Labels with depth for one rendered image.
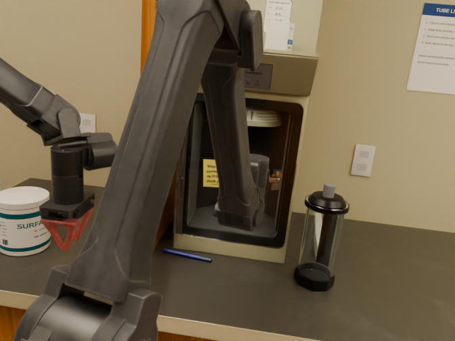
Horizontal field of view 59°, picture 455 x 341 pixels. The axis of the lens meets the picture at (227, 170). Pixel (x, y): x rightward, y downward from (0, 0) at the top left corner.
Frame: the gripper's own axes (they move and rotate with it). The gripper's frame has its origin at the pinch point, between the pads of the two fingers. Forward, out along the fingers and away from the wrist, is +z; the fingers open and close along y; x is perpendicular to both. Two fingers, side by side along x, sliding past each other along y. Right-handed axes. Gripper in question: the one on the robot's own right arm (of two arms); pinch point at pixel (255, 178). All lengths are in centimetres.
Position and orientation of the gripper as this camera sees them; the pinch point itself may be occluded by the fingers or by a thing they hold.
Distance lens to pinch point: 100.5
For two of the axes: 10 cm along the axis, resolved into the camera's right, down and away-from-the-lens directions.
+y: 0.8, -9.5, -2.9
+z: 1.3, -2.8, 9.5
